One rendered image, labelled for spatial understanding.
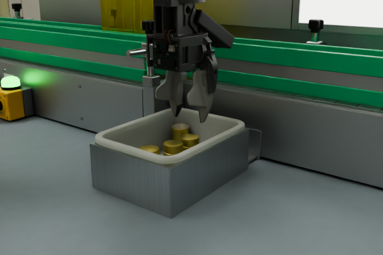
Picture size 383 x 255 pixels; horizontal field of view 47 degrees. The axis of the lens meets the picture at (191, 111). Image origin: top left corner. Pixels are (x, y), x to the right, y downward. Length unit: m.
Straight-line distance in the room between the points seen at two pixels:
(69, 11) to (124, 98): 0.64
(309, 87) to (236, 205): 0.25
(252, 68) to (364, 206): 0.32
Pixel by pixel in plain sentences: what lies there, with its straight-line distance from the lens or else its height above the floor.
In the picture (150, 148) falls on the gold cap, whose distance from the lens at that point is 0.74.
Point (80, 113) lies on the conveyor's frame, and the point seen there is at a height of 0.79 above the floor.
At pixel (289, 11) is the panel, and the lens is 0.99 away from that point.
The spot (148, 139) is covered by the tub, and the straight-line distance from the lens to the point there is 0.82.
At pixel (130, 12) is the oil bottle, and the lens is 1.05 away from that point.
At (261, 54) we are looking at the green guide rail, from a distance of 0.84.
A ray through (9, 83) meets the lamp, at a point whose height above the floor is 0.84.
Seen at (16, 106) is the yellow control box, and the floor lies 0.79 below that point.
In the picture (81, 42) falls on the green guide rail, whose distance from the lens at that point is 1.02.
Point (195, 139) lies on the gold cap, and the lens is 0.78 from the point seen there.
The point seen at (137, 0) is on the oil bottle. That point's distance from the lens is 1.03.
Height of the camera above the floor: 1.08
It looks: 17 degrees down
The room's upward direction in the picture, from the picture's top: straight up
